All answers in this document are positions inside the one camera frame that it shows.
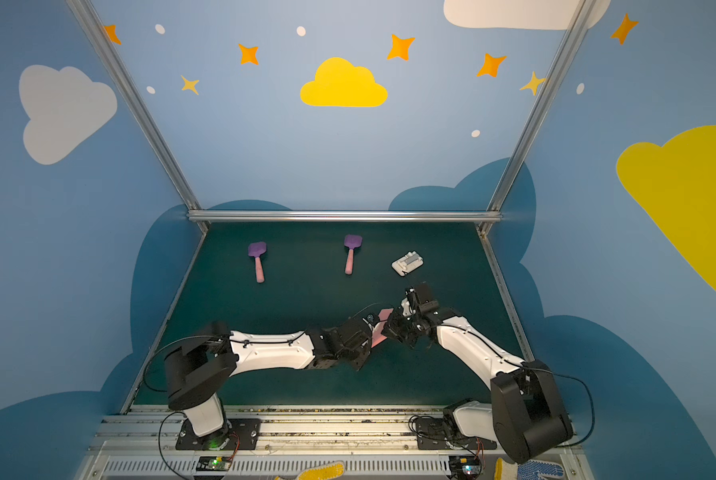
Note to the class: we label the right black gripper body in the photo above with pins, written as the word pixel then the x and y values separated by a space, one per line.
pixel 401 327

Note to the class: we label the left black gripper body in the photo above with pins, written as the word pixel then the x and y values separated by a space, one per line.
pixel 364 341

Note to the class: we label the pink square paper sheet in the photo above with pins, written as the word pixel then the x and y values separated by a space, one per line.
pixel 378 335

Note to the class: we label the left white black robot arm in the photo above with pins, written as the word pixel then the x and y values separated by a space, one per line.
pixel 197 368

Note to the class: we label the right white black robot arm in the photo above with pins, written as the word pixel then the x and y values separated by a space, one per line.
pixel 526 416

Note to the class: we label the white small plastic device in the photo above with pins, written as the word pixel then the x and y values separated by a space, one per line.
pixel 407 263

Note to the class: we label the right purple pink spatula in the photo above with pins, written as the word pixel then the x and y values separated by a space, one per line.
pixel 351 242

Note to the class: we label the purple pink spatula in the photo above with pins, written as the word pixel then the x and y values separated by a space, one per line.
pixel 256 250
pixel 351 242

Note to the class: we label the yellow glove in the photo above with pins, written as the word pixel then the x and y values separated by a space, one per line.
pixel 328 471

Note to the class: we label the left purple pink spatula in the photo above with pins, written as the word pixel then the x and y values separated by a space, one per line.
pixel 256 250

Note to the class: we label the right green circuit board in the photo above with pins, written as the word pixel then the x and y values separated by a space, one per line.
pixel 464 468

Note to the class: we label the green circuit board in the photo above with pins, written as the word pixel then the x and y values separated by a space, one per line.
pixel 214 463
pixel 464 468

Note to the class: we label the blue white glove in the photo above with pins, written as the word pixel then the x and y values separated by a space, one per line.
pixel 531 470

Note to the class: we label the left green circuit board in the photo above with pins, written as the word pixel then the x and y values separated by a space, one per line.
pixel 214 463

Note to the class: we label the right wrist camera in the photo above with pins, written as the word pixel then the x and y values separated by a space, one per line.
pixel 408 304

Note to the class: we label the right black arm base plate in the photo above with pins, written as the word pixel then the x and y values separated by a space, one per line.
pixel 439 433

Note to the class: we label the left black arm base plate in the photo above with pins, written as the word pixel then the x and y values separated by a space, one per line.
pixel 241 434

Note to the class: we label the horizontal aluminium frame bar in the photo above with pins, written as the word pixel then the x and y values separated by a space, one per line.
pixel 342 216

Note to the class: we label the aluminium front rail base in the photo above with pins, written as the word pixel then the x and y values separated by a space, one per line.
pixel 373 441

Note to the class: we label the right aluminium frame post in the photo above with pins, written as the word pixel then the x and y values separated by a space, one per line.
pixel 565 55

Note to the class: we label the aluminium frame post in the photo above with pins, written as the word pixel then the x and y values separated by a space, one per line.
pixel 88 19
pixel 565 55

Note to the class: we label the left aluminium frame post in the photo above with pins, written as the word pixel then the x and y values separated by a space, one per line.
pixel 88 19

